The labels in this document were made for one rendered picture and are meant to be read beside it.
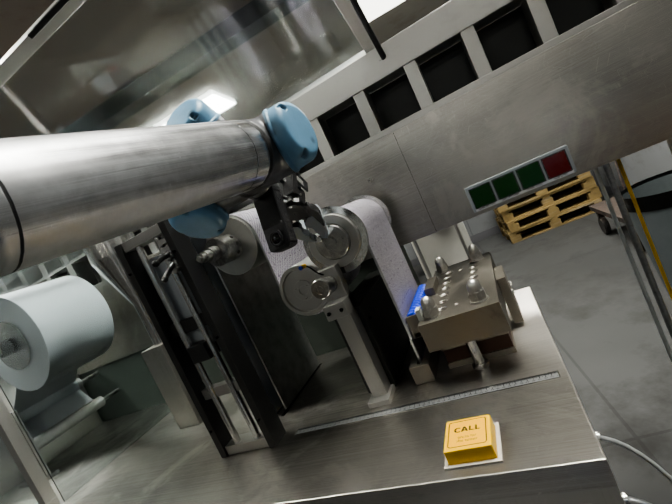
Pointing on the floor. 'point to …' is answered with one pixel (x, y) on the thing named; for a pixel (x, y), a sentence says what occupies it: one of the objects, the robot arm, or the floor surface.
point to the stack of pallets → (548, 207)
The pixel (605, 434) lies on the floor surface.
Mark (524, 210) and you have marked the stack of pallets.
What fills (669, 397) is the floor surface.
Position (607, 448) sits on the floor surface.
